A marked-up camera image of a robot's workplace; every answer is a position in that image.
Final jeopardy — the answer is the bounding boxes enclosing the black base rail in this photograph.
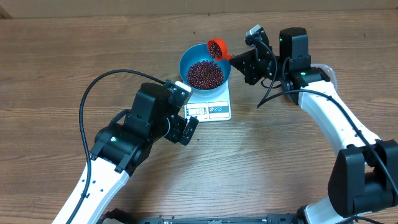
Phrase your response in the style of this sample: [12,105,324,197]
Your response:
[99,205,354,224]

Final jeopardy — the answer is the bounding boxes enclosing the blue metal bowl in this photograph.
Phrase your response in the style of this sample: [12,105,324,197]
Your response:
[179,44,231,92]

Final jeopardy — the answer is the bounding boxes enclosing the orange scoop with blue handle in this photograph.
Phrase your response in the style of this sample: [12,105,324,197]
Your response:
[206,37,234,61]

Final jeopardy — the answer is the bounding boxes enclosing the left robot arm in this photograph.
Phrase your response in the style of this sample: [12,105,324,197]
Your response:
[54,81,198,223]

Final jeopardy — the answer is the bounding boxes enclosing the clear plastic container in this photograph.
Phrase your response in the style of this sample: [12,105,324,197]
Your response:
[311,63,337,86]

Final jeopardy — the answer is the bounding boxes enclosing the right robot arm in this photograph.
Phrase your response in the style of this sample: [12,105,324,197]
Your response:
[229,26,397,223]

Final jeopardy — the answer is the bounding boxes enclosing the white digital kitchen scale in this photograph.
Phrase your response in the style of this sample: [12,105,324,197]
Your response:
[184,82,232,123]

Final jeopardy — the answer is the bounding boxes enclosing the red beans in bowl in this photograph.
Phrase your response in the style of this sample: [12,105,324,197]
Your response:
[187,60,224,90]

